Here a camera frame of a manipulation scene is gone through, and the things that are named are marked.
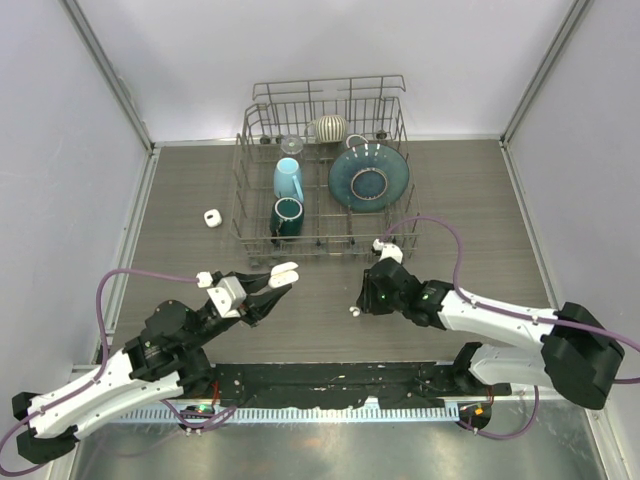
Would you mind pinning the light blue mug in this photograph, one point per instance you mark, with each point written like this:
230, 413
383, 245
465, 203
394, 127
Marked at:
287, 179

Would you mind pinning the small white charging case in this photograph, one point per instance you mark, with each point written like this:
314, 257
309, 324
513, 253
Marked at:
213, 218

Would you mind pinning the large teal plate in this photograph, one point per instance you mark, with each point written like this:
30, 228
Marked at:
368, 177

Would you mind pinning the dark teal mug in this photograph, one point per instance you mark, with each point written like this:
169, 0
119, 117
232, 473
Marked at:
287, 218

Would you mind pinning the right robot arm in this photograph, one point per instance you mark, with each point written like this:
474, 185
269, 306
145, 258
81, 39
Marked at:
567, 350

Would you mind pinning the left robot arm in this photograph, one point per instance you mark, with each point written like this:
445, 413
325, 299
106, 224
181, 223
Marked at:
165, 361

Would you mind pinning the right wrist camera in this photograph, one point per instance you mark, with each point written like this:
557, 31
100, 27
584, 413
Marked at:
387, 250

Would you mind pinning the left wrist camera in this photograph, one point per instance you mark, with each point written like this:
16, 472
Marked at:
227, 294

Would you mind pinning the striped ceramic mug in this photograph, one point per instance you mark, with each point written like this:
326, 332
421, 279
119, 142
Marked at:
327, 129

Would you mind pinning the oval white charging case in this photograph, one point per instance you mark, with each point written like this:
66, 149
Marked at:
283, 274

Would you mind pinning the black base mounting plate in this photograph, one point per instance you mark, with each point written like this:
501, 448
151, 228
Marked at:
341, 385

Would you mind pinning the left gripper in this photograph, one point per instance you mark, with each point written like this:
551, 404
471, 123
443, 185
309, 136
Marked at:
259, 304

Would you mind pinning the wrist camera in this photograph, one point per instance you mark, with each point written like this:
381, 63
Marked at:
387, 250
227, 294

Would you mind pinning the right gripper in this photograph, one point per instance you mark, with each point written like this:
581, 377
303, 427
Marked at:
367, 301

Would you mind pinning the small white-rimmed bowl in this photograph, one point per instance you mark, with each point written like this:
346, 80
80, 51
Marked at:
355, 140

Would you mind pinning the clear glass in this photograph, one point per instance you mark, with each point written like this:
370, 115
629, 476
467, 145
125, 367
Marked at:
291, 145

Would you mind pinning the wire dish rack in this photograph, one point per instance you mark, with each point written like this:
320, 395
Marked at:
372, 108

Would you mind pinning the white slotted cable duct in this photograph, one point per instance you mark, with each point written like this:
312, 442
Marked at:
370, 412

